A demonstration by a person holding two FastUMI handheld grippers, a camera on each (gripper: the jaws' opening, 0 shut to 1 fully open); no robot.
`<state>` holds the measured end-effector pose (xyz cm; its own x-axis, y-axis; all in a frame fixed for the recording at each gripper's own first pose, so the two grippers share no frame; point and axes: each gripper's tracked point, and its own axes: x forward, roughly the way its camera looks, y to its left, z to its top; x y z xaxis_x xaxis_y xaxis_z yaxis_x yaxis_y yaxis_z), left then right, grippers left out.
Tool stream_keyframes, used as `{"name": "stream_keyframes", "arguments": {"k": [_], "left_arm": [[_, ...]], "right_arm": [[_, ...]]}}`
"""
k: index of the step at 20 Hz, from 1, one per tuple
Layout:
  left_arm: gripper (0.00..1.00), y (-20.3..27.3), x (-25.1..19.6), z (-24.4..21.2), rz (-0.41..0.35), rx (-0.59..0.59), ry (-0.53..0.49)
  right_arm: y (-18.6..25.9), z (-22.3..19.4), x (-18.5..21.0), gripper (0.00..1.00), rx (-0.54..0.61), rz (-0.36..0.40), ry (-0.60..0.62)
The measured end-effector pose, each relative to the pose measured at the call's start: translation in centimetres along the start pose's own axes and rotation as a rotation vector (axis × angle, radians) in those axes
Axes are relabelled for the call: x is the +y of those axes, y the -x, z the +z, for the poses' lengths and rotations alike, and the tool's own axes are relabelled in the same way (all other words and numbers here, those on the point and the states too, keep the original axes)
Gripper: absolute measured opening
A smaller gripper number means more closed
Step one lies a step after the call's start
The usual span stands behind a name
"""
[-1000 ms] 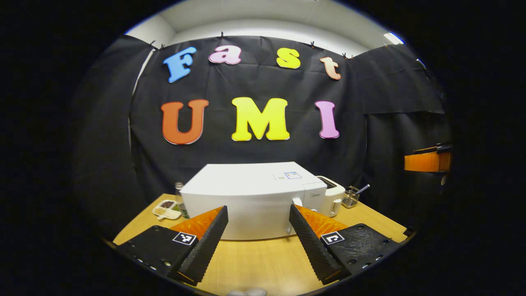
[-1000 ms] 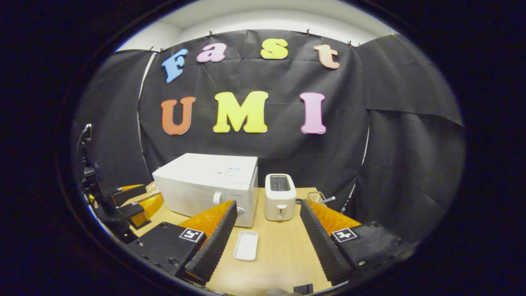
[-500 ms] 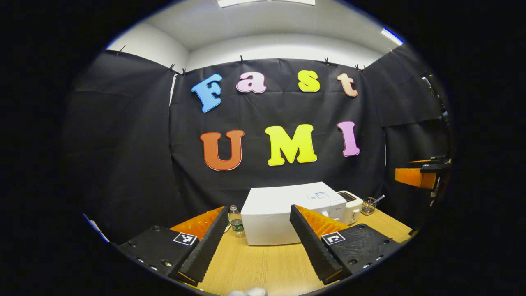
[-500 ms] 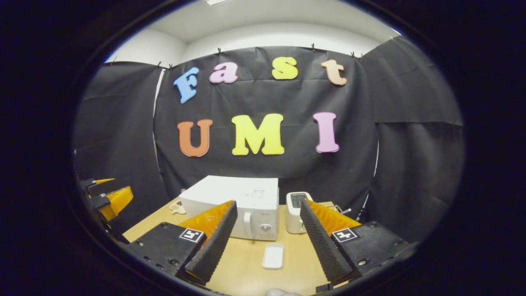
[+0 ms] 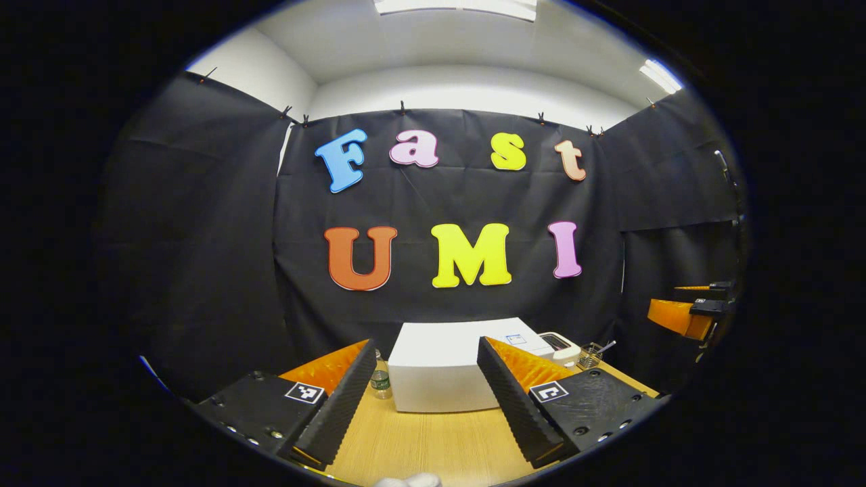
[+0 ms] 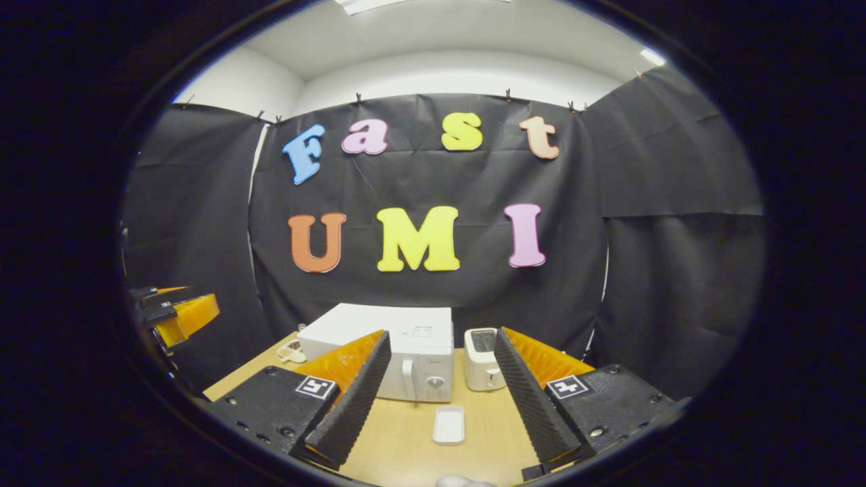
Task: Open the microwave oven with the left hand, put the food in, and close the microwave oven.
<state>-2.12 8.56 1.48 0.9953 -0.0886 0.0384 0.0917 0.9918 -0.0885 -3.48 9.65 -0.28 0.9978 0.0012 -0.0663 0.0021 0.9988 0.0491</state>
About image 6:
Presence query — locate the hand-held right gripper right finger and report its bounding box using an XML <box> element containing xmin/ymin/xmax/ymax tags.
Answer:
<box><xmin>493</xmin><ymin>327</ymin><xmax>679</xmax><ymax>472</ymax></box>

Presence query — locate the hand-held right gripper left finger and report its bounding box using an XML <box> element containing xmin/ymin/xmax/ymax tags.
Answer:
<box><xmin>204</xmin><ymin>329</ymin><xmax>392</xmax><ymax>471</ymax></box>

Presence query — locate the white microwave oven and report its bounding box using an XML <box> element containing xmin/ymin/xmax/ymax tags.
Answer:
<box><xmin>297</xmin><ymin>302</ymin><xmax>455</xmax><ymax>404</ymax></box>

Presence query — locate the white toaster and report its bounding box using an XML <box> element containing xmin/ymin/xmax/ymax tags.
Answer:
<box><xmin>463</xmin><ymin>327</ymin><xmax>508</xmax><ymax>392</ymax></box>

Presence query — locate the white rectangular tray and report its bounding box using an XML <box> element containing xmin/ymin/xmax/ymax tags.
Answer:
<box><xmin>432</xmin><ymin>405</ymin><xmax>467</xmax><ymax>446</ymax></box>

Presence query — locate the black backdrop cloth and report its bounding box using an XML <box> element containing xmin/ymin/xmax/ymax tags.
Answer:
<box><xmin>120</xmin><ymin>64</ymin><xmax>769</xmax><ymax>400</ymax></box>

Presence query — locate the large ceiling light panel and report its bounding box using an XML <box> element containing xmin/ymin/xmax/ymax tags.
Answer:
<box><xmin>335</xmin><ymin>0</ymin><xmax>511</xmax><ymax>16</ymax></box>

